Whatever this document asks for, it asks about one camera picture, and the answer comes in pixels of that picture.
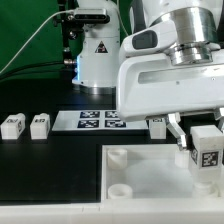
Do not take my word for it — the black camera stand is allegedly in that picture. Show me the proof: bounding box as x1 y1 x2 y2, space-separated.
53 0 83 80

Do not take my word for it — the white square table top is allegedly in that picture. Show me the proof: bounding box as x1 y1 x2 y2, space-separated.
101 144 224 200

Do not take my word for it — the grey camera on stand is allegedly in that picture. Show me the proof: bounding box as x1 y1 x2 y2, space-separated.
74 8 110 24

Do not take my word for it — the black cable bundle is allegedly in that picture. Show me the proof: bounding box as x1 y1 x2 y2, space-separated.
0 60 73 83

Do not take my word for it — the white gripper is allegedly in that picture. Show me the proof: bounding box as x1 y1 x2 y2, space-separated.
116 22 224 151

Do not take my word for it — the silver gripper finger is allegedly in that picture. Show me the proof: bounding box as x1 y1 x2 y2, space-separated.
214 107 224 132

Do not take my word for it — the white marker sheet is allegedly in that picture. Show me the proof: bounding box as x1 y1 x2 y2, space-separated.
53 110 148 131

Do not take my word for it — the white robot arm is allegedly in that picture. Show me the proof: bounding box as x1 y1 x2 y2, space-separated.
74 0 224 149

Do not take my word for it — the white camera cable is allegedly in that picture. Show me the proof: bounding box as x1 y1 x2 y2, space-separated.
0 9 75 75

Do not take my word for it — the white L-shaped fence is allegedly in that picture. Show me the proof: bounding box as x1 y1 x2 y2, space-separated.
0 198 224 224

